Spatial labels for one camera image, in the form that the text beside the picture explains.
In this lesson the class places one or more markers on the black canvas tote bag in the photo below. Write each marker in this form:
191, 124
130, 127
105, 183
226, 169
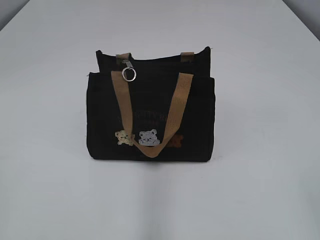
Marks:
151, 110

